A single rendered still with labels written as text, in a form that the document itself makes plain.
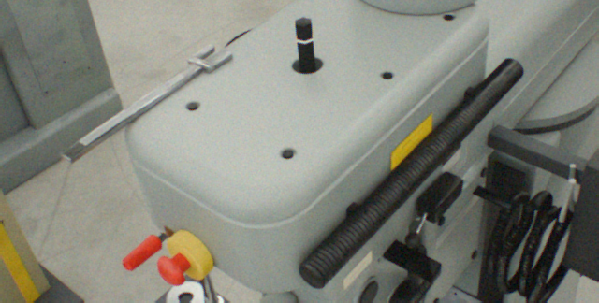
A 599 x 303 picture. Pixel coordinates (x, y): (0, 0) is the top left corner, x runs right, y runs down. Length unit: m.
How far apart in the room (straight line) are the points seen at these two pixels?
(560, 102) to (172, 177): 0.81
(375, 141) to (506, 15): 0.49
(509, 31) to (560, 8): 0.15
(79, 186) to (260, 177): 3.04
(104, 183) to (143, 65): 1.04
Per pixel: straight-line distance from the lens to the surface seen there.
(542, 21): 1.24
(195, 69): 0.87
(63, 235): 3.51
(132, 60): 4.55
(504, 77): 0.99
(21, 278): 3.14
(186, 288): 1.62
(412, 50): 0.87
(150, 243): 0.93
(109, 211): 3.53
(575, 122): 1.37
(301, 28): 0.82
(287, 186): 0.70
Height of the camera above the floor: 2.37
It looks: 40 degrees down
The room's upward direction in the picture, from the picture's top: 7 degrees counter-clockwise
